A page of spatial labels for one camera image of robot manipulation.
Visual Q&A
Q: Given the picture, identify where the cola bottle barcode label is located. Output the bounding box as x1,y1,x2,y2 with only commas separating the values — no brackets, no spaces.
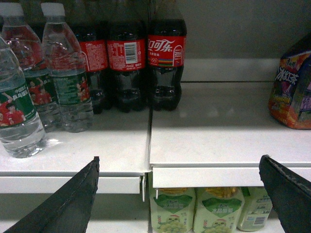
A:
107,20,146,113

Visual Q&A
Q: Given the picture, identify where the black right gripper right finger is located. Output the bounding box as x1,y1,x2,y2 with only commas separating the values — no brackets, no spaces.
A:
259,155,311,233

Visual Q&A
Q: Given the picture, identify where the green grape drink bottle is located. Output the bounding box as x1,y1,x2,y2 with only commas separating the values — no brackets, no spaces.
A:
237,186,273,232
149,188,196,233
192,187,244,233

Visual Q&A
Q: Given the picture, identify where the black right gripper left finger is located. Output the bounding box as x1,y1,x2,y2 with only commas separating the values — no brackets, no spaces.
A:
6,156,100,233

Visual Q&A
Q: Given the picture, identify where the water bottle white cap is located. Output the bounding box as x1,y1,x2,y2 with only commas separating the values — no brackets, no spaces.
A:
41,2,93,133
0,2,61,133

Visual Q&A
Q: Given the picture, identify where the green grape drink bottle right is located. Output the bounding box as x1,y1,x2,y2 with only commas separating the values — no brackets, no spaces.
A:
237,186,273,232

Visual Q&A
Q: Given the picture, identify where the orange iced tea pack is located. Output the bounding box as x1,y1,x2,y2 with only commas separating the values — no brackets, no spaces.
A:
268,33,311,130

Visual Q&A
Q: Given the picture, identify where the cola bottle red logo label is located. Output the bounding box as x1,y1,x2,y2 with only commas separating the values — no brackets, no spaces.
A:
148,0,187,111

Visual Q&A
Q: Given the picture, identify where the cola bottle red label left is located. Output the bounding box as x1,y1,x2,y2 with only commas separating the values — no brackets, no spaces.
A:
71,23,112,114

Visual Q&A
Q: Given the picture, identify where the water bottle white cap right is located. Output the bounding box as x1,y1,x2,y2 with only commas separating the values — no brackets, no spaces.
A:
41,2,93,133

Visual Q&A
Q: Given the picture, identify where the white metal shelf board left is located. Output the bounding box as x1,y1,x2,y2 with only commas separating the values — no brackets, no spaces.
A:
0,109,150,194

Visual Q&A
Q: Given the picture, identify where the front water bottle green label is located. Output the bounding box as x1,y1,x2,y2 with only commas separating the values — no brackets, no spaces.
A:
0,39,45,158

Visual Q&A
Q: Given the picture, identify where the green grape drink bottle middle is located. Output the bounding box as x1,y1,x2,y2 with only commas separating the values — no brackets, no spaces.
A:
192,187,244,233

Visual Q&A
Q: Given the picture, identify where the green grape drink bottle left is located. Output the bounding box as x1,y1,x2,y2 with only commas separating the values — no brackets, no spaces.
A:
149,188,196,233

